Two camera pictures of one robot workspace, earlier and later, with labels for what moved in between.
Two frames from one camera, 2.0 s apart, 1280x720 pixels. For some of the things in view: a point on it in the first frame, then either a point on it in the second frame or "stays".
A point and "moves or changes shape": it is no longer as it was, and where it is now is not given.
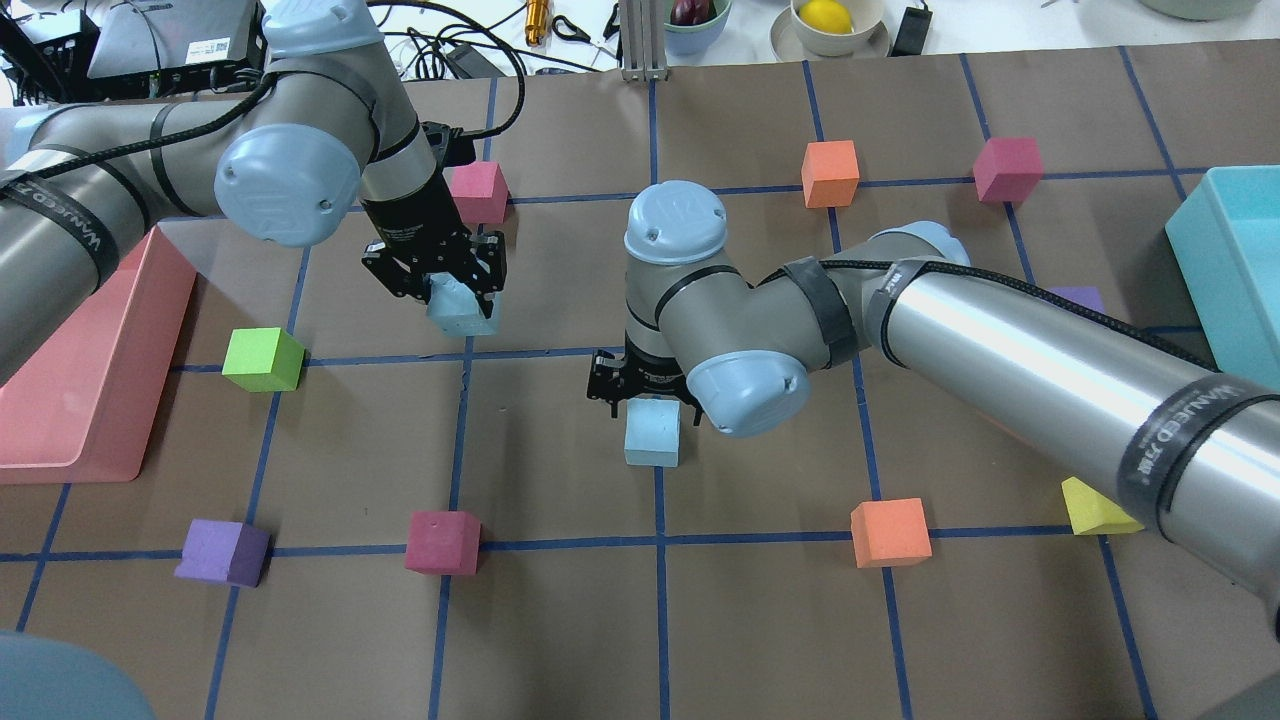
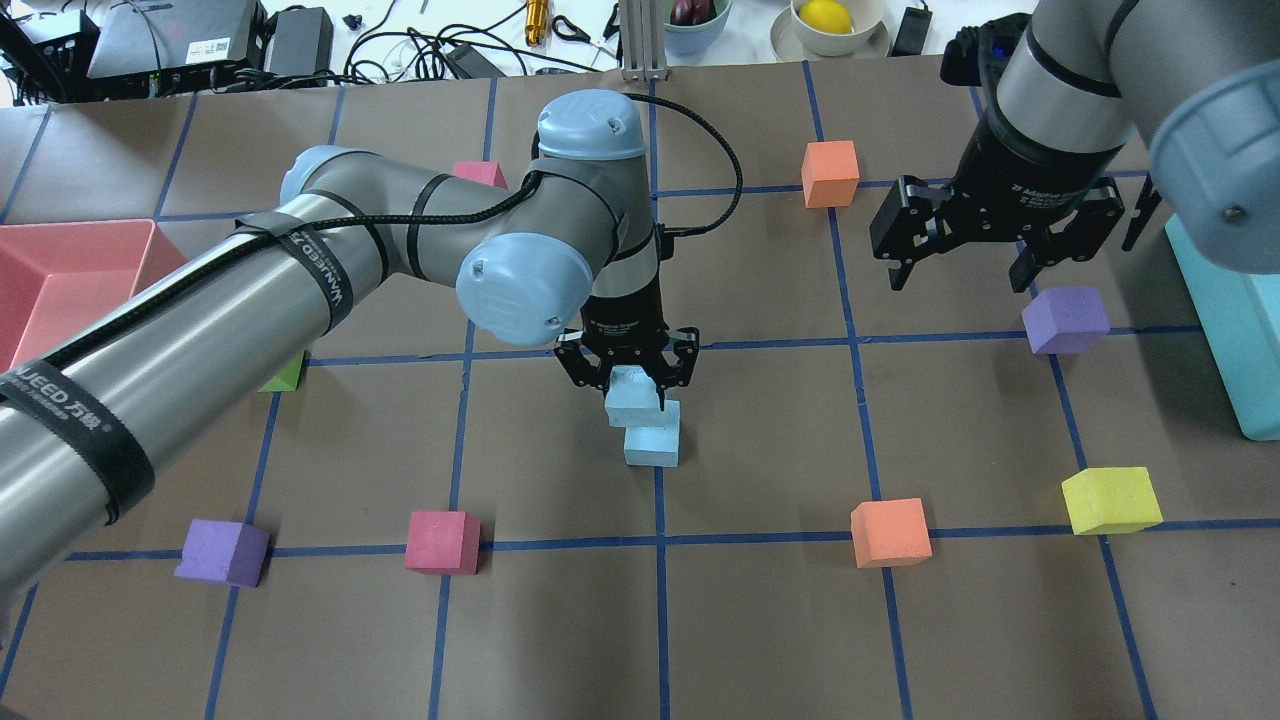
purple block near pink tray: [226, 552] stays
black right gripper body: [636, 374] -> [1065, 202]
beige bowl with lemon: [829, 30] stays
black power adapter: [912, 31] stays
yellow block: [1090, 512] stays
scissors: [581, 36] stays
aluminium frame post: [643, 39] stays
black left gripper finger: [417, 287] -> [593, 376]
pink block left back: [442, 543] stays
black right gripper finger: [693, 401] -> [1025, 270]
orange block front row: [830, 174] stays
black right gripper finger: [614, 401] -> [899, 275]
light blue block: [453, 308] moves or changes shape
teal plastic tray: [1225, 242] stays
